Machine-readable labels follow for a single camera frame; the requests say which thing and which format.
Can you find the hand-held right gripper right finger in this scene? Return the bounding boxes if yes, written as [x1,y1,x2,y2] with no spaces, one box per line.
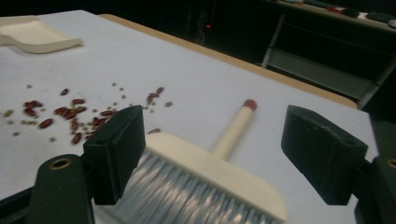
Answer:
[280,105,369,206]

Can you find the black device with red light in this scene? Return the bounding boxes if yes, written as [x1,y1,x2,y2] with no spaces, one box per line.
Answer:
[186,0,219,46]

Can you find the wooden table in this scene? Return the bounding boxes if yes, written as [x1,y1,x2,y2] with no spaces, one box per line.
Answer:
[98,13,359,110]

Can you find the cream plastic dustpan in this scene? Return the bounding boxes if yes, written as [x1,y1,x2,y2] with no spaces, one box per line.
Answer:
[0,15,84,54]

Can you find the cream hand brush grey bristles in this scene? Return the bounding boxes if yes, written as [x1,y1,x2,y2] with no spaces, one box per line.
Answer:
[111,99,288,224]

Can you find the white table cover sheet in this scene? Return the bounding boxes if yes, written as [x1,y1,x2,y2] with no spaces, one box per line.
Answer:
[0,9,379,224]

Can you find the white metal frame desk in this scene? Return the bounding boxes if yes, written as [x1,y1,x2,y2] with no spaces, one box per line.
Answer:
[261,0,396,110]

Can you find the red and green beans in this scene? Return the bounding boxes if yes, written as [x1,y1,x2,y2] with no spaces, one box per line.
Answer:
[1,82,174,146]

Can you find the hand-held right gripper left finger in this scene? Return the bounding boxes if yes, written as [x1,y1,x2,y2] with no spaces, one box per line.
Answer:
[83,105,147,206]

